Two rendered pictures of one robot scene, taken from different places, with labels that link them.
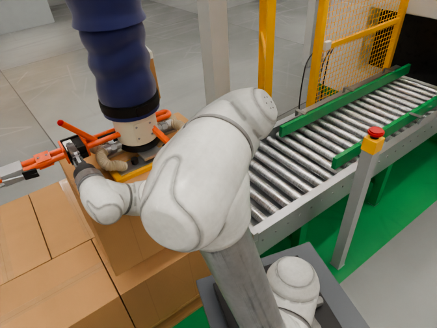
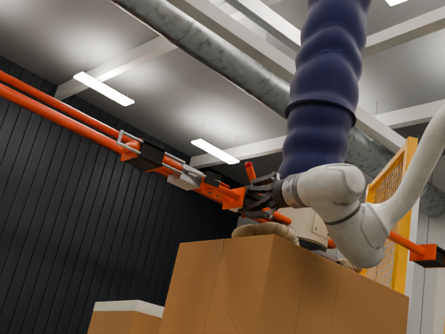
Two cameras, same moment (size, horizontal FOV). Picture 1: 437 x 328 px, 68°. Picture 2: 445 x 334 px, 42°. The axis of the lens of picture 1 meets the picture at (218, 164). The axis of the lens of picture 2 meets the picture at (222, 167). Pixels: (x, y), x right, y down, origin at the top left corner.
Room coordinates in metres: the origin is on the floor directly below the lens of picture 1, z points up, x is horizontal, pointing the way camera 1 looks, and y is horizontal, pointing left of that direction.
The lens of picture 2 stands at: (-0.60, 0.70, 0.68)
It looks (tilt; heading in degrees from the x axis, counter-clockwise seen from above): 21 degrees up; 357
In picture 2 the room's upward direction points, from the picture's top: 12 degrees clockwise
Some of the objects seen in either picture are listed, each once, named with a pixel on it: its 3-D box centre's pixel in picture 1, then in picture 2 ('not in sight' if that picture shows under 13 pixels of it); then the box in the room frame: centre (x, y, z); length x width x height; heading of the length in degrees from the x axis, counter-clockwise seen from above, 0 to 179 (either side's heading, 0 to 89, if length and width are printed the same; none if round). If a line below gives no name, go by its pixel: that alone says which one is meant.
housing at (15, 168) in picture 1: (12, 173); (185, 177); (0.88, 0.71, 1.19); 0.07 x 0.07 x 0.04; 33
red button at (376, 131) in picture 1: (375, 133); not in sight; (1.19, -0.72, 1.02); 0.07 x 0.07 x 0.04
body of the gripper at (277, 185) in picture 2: (83, 171); (279, 194); (0.86, 0.46, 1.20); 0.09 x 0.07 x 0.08; 33
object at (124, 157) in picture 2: not in sight; (143, 156); (0.82, 0.83, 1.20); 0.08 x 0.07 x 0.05; 123
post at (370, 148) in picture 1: (352, 211); not in sight; (1.19, -0.72, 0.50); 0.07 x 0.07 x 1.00; 33
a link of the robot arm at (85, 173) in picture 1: (90, 182); (299, 191); (0.80, 0.42, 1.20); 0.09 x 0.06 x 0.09; 123
